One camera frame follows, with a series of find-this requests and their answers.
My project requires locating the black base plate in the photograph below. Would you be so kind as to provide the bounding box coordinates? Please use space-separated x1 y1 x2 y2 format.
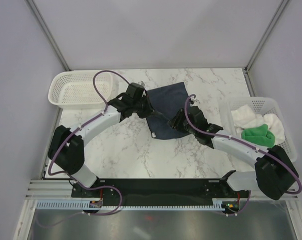
70 177 251 208

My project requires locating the white perforated basket right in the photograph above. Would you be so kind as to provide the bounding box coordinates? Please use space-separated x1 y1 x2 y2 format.
219 97 297 162

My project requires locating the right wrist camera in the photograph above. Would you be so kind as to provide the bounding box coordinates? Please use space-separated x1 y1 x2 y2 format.
189 94 200 106

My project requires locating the dark blue towel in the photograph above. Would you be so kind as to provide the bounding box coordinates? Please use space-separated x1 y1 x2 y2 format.
146 82 189 140

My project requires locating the purple cable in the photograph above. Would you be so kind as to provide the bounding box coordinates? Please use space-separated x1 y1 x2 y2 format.
184 94 302 195
48 70 141 176

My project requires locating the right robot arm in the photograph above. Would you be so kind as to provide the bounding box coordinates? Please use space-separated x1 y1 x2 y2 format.
168 106 302 200

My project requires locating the green towel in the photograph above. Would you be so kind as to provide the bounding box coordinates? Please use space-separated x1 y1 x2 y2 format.
241 124 275 148

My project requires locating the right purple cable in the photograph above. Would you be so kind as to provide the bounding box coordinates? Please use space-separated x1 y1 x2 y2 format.
184 94 302 195

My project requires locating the white perforated basket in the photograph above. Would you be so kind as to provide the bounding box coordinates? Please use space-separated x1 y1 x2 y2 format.
48 70 119 110
219 97 297 162

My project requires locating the left aluminium frame post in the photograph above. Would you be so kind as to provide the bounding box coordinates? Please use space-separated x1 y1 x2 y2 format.
25 0 71 72

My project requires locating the aluminium frame post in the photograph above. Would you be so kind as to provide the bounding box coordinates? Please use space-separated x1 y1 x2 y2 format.
25 0 71 72
243 0 291 75

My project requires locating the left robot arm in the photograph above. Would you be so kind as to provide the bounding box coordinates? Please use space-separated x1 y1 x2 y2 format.
48 83 154 197

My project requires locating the white perforated basket left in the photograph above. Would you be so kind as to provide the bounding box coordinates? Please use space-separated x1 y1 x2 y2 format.
48 70 119 110

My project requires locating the white cable duct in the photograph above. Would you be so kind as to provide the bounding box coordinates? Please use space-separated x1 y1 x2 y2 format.
36 199 230 211

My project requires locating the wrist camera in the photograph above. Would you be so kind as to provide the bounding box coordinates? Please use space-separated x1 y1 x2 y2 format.
138 81 145 87
189 94 200 106

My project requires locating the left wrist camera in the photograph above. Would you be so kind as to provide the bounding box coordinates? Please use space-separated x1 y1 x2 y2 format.
138 81 145 87

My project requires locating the right aluminium frame post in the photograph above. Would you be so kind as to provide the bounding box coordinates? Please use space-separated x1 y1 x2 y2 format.
243 0 291 75

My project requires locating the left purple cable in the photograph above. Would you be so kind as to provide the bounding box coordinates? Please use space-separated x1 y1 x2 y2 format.
48 70 141 176

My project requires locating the white towel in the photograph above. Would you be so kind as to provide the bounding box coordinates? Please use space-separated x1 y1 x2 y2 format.
231 104 285 145

